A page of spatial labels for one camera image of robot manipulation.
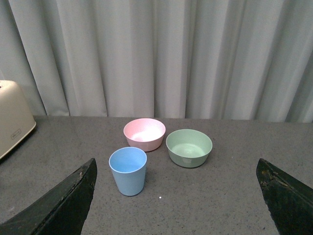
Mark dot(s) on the cream white toaster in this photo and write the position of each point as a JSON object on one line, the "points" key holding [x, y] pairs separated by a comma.
{"points": [[16, 119]]}

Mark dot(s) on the pink plastic bowl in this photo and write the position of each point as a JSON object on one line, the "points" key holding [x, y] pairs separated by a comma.
{"points": [[145, 133]]}

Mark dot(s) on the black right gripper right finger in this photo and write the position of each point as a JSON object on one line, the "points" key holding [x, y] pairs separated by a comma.
{"points": [[289, 201]]}

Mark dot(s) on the grey pleated curtain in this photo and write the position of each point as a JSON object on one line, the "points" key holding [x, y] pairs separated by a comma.
{"points": [[212, 59]]}

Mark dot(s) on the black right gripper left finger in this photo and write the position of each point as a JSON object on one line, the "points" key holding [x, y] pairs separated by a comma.
{"points": [[61, 211]]}

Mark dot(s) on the blue plastic cup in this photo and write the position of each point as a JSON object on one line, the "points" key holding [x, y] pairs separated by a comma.
{"points": [[128, 166]]}

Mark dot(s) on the green plastic bowl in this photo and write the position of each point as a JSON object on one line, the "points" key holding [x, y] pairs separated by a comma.
{"points": [[188, 148]]}

